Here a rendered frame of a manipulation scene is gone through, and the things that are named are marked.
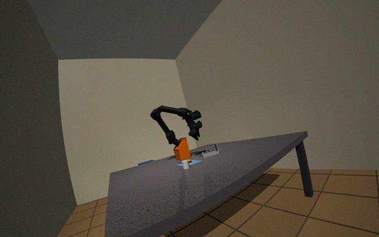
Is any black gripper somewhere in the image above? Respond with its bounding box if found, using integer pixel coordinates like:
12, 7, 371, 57
188, 121, 200, 141

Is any light blue square mat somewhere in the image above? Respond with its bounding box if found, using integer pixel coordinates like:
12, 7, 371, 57
177, 160, 201, 167

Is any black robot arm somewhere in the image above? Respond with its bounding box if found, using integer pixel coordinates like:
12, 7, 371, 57
150, 105, 202, 147

